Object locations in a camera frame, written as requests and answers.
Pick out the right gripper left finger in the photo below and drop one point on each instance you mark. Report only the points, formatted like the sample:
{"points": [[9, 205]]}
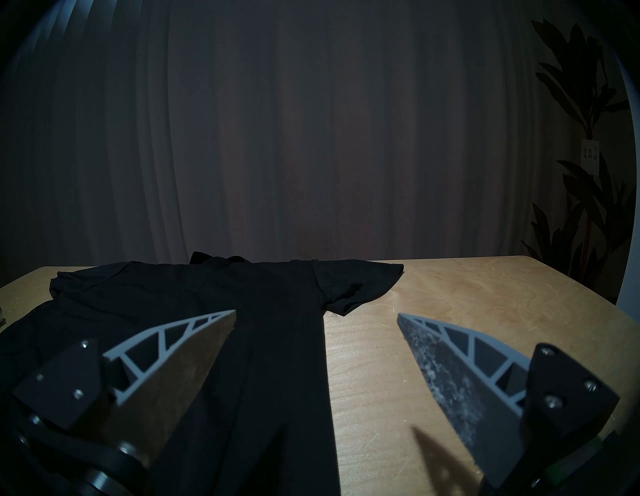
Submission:
{"points": [[175, 380]]}

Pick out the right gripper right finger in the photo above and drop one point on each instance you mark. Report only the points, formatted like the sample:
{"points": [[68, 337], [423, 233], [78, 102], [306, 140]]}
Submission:
{"points": [[450, 380]]}

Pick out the white paper plant tag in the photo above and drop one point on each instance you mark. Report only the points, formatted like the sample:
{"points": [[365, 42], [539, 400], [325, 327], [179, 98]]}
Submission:
{"points": [[590, 151]]}

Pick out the black short-sleeve t-shirt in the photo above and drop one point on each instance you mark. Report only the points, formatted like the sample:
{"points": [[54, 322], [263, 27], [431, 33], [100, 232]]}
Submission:
{"points": [[275, 350]]}

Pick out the grey pleated curtain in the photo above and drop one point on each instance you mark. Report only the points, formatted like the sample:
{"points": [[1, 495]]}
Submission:
{"points": [[300, 125]]}

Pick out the tall dark leafy plant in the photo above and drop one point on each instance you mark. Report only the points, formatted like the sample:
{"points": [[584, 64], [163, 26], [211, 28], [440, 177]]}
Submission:
{"points": [[582, 95]]}

